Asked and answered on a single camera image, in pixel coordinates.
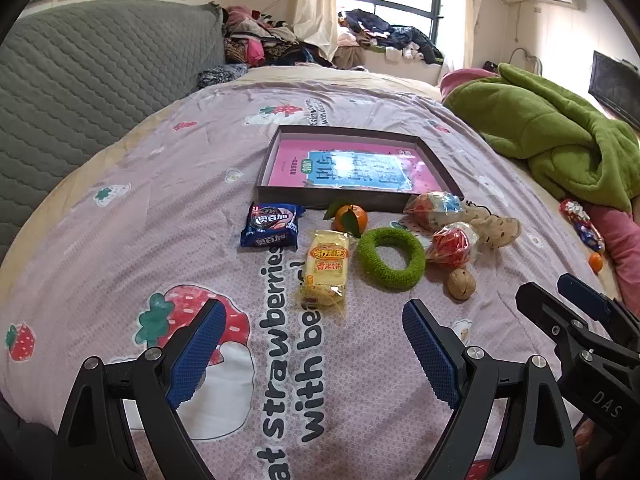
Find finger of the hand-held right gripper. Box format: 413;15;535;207
556;272;640;357
516;282;609;367

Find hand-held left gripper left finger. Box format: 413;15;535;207
52;297;228;480

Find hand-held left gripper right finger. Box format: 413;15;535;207
401;299;581;480

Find walnut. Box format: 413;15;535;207
446;267;477;302

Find green fuzzy ring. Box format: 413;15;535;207
357;227;427;292

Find red toy egg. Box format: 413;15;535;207
425;222;481;268

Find yellow rice cracker packet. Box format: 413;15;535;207
300;228;350;317

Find blue cookie packet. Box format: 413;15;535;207
240;202;307;250

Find blue toy egg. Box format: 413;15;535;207
403;191;466;233

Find tangerine with leaf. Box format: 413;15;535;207
324;199;369;238

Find dark cardboard box tray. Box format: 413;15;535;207
255;126;465;213

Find person's right hand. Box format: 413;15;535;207
574;420;608;466

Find small blue snack packet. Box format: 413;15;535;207
575;220;606;253

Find red candy bag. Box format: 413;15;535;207
559;199;593;226

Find green fleece blanket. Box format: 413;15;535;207
442;62;640;213

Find pink strawberry printed bedsheet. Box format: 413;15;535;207
0;80;626;480

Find black television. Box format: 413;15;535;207
588;51;640;131

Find dark floral cloth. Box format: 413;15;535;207
197;62;249;92

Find grey quilted headboard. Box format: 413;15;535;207
0;1;226;261

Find beige bed sheet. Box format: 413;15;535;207
245;65;441;101

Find cream curtain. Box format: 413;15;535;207
460;0;483;68
292;0;341;53

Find pile of mixed clothes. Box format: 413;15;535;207
220;5;341;68

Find dark clothes on windowsill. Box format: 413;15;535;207
337;8;446;66

